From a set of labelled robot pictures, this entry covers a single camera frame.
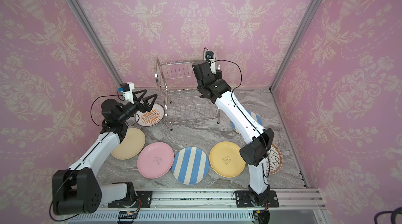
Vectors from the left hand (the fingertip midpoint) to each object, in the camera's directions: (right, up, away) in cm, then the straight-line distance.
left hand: (152, 94), depth 76 cm
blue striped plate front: (+18, -38, +9) cm, 43 cm away
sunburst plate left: (-10, -14, +28) cm, 33 cm away
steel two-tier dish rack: (+5, +12, +43) cm, 45 cm away
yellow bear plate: (+37, -36, +10) cm, 52 cm away
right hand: (+31, +12, 0) cm, 33 cm away
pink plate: (-2, -36, +11) cm, 38 cm away
